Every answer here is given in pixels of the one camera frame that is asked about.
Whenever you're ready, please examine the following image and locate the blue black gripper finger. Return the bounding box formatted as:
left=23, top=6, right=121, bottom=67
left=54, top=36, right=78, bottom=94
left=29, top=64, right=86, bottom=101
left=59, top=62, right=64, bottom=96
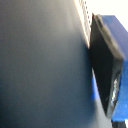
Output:
left=88, top=13, right=128, bottom=122

